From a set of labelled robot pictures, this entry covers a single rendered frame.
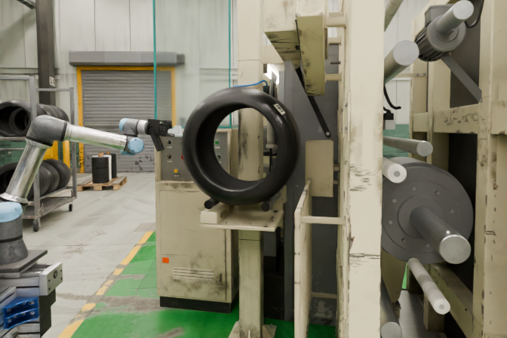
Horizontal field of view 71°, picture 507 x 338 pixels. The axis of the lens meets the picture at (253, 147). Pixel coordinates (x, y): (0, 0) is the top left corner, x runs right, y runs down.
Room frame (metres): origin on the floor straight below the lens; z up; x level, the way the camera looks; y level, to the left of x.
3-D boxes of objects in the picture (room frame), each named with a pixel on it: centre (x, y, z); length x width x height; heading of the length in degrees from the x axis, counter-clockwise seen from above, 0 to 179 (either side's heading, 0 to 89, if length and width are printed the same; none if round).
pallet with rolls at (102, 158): (7.93, 3.34, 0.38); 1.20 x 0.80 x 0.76; 11
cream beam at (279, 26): (1.67, -0.22, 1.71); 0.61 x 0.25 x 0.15; 168
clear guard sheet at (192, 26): (2.45, 0.42, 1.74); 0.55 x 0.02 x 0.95; 78
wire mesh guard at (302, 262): (1.56, -0.23, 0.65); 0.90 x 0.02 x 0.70; 168
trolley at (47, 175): (4.94, 3.03, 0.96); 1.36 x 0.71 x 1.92; 3
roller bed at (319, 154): (1.99, -0.37, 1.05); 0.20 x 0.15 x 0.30; 168
